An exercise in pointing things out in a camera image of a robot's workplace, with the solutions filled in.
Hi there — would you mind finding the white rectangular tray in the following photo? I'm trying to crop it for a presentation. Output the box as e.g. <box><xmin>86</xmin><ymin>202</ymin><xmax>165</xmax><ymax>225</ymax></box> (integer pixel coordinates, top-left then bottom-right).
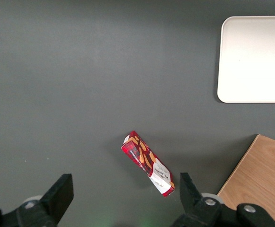
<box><xmin>217</xmin><ymin>16</ymin><xmax>275</xmax><ymax>104</ymax></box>

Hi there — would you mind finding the wooden drawer cabinet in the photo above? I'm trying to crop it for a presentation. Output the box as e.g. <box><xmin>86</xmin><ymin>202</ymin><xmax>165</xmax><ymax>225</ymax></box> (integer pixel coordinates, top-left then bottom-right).
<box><xmin>217</xmin><ymin>134</ymin><xmax>275</xmax><ymax>227</ymax></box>

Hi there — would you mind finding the red cookie box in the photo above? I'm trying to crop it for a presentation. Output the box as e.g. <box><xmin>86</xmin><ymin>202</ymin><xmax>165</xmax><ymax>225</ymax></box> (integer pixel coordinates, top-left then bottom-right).
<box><xmin>121</xmin><ymin>130</ymin><xmax>176</xmax><ymax>198</ymax></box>

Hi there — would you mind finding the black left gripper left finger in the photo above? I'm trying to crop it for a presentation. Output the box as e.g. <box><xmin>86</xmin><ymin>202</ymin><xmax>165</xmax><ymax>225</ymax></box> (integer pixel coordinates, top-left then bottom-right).
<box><xmin>0</xmin><ymin>174</ymin><xmax>74</xmax><ymax>227</ymax></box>

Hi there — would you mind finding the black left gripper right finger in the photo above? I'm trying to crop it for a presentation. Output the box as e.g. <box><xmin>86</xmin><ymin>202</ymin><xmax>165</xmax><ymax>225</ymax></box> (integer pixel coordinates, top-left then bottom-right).
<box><xmin>172</xmin><ymin>172</ymin><xmax>275</xmax><ymax>227</ymax></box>

